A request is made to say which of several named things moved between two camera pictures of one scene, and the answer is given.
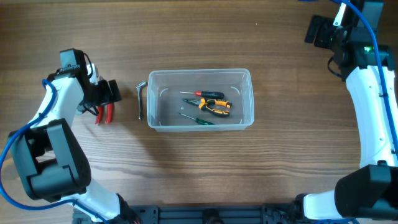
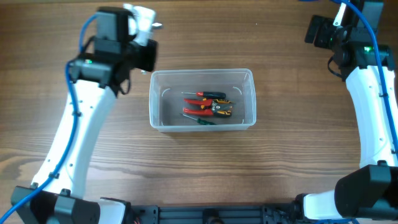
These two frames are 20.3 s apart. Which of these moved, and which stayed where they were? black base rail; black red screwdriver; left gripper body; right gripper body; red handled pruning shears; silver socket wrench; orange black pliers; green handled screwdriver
Moved: red handled pruning shears; left gripper body; silver socket wrench
Stayed: black red screwdriver; right gripper body; orange black pliers; green handled screwdriver; black base rail
